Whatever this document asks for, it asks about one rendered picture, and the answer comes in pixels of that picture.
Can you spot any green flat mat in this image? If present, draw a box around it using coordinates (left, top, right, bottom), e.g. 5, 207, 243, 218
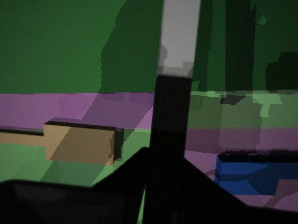
0, 0, 298, 94

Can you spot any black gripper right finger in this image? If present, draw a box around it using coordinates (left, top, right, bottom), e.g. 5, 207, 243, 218
178, 158, 298, 224

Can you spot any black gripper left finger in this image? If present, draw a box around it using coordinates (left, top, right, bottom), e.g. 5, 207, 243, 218
0, 147, 149, 224

